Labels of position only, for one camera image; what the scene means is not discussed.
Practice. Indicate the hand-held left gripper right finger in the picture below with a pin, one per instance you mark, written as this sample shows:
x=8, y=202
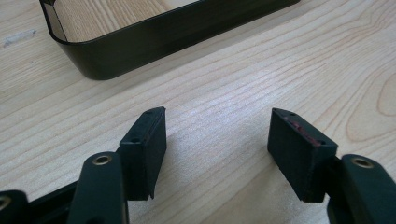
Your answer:
x=299, y=155

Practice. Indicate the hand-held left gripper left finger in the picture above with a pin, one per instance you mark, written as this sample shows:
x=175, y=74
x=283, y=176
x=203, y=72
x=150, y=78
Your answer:
x=143, y=161

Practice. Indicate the black rimmed wooden tray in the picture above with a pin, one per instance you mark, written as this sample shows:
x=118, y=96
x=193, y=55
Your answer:
x=130, y=49

